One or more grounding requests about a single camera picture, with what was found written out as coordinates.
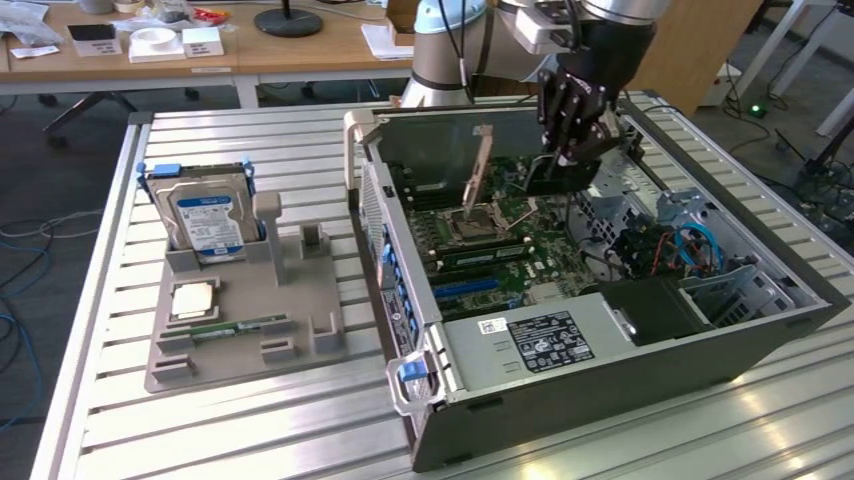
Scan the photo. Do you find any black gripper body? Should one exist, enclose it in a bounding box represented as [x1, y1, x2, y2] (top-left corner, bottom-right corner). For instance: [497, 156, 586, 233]
[553, 17, 659, 121]

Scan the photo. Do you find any black graphics card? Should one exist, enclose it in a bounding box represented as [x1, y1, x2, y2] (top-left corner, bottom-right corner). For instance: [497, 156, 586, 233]
[461, 124, 603, 221]

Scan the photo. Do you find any wooden cabinet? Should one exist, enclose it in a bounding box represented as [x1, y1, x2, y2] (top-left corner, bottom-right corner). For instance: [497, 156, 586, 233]
[619, 0, 766, 116]

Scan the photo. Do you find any perforated metal drive cage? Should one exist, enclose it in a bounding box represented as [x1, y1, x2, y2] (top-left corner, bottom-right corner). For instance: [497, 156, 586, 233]
[570, 114, 668, 241]

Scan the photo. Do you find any metal socket cover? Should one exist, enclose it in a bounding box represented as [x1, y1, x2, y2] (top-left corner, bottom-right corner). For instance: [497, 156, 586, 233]
[492, 195, 543, 232]

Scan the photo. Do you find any white power box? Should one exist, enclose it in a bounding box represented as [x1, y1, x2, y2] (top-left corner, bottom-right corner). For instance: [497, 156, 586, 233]
[712, 62, 743, 109]

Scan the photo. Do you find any CPU socket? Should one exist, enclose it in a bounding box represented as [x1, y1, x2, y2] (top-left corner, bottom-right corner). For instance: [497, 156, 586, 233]
[447, 204, 513, 239]

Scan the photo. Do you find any green motherboard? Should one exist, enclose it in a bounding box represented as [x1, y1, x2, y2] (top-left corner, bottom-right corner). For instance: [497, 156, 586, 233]
[397, 177, 606, 322]

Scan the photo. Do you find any stack of white papers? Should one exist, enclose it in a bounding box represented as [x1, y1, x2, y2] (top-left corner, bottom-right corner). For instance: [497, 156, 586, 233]
[359, 22, 416, 62]

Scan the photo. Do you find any brown cardboard box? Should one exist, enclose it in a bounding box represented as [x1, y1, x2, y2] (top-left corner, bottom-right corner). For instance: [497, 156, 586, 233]
[384, 0, 428, 36]

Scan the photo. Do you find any black fan shroud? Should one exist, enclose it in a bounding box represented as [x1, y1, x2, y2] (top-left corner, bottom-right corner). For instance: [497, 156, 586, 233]
[595, 277, 710, 347]

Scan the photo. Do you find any blue expansion slot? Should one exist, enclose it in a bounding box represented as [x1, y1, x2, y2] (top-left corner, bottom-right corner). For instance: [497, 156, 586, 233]
[432, 278, 500, 302]

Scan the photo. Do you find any metal disk bay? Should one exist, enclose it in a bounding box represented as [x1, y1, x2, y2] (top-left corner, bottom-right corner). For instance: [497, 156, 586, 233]
[678, 263, 796, 330]

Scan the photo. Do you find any black round lamp base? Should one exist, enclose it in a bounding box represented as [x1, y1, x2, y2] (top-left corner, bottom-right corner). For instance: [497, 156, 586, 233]
[252, 0, 327, 39]

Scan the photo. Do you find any grey power supply unit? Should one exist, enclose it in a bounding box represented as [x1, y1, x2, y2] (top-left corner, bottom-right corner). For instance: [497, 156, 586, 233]
[437, 292, 636, 392]

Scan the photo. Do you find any dark grey PC case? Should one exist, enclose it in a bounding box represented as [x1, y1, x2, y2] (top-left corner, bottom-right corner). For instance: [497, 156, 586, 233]
[343, 97, 854, 474]

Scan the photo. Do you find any red small item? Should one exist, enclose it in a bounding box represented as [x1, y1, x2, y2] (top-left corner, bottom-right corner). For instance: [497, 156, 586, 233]
[191, 6, 232, 27]

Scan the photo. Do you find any white base block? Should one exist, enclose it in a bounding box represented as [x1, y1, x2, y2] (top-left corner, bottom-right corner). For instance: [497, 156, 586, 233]
[128, 39, 187, 65]

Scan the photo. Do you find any white bowl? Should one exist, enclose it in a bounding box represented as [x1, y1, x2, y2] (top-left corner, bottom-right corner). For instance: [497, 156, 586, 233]
[130, 27, 179, 52]

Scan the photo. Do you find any silver CPU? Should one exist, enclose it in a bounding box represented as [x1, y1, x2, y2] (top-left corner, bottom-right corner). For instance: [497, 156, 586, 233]
[167, 283, 219, 322]

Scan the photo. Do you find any grey parts rack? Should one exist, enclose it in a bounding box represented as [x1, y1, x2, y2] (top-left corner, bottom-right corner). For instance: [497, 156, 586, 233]
[141, 191, 349, 397]

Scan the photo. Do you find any white box with black lid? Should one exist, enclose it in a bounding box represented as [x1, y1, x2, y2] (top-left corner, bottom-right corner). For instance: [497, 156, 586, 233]
[68, 23, 124, 58]

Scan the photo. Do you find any wooden desk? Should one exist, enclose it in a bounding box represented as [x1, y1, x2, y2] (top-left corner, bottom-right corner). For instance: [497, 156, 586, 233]
[0, 0, 606, 96]

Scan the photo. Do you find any white paper card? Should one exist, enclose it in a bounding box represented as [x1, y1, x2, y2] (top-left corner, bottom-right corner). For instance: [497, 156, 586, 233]
[8, 44, 61, 60]

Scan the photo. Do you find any clear plastic bag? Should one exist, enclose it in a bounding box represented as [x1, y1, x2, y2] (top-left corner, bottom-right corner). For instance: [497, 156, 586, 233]
[0, 1, 66, 47]

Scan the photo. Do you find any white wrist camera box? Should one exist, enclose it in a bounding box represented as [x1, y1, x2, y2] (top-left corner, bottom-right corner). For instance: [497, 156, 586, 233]
[516, 5, 583, 55]

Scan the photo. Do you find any white table frame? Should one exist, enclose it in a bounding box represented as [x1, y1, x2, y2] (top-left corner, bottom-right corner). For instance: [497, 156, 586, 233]
[726, 0, 854, 139]

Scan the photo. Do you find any blue wire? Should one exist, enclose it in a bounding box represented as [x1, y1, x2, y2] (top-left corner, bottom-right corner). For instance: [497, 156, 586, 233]
[666, 222, 728, 275]

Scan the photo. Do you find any black stand with cables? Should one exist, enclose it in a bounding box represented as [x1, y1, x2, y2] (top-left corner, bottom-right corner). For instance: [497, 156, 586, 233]
[772, 114, 854, 224]

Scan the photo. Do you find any hard disk with blue bracket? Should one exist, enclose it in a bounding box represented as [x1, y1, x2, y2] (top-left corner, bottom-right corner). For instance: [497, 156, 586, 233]
[132, 158, 263, 265]

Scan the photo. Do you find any white floor cable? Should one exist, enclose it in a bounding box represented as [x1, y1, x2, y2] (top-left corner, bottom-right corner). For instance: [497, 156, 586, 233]
[0, 207, 108, 242]

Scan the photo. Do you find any blue floor cable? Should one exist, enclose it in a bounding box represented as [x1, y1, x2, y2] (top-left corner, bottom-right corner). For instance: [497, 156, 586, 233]
[0, 238, 52, 432]

